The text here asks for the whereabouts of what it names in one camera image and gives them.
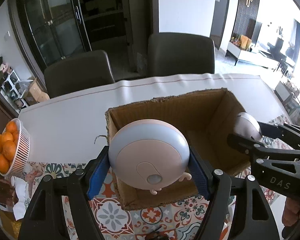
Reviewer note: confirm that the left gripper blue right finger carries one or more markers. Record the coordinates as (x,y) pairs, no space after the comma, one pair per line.
(200,173)

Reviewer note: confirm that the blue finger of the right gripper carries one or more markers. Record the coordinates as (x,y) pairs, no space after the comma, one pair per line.
(241,144)
(273,131)

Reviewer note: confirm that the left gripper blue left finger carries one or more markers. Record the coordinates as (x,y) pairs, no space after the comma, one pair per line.
(97,170)

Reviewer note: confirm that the white oval device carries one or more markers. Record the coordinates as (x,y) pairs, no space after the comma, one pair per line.
(247,126)

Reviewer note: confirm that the pink round night light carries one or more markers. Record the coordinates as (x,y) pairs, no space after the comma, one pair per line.
(149,155)

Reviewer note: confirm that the black smart watch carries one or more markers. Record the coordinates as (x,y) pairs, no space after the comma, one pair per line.
(156,235)

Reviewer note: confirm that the right hand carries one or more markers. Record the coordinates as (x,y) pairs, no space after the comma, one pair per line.
(291,212)

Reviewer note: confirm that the patterned tile table runner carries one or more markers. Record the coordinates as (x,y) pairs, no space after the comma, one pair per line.
(253,219)

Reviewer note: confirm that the brown cardboard box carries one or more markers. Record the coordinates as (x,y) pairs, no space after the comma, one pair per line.
(204,117)

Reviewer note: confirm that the patterned cloth pouch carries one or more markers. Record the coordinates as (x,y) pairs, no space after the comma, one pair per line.
(24,188)

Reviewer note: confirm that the white fruit basket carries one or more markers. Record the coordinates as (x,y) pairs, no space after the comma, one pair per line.
(22,150)

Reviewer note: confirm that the orange fruit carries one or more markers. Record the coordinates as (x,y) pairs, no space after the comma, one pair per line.
(9,150)
(4,164)
(11,127)

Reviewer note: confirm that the dark chair left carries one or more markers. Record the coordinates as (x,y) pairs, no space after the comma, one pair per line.
(82,71)

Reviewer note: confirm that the dark chair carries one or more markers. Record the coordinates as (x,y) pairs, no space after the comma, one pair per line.
(82,71)
(180,53)

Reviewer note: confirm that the dark chair right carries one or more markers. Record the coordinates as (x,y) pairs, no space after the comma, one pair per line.
(180,53)

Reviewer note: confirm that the white shoe shelf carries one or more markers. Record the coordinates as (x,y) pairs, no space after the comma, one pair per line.
(11,94)

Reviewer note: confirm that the black glass sliding door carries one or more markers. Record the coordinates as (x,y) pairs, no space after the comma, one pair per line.
(49,31)

